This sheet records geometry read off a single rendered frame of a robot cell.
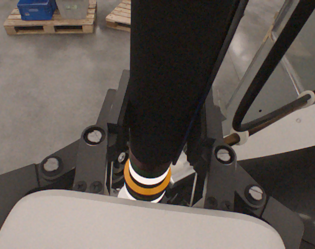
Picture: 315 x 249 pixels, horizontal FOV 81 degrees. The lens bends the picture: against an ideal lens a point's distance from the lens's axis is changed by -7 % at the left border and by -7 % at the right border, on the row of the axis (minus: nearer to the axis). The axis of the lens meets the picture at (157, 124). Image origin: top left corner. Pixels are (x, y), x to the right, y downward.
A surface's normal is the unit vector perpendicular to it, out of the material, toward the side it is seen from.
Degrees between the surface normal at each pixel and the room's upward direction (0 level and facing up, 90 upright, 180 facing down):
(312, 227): 44
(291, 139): 50
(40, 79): 0
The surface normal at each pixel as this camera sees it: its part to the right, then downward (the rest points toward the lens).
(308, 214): -0.37, -0.87
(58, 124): 0.11, -0.58
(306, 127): -0.69, -0.48
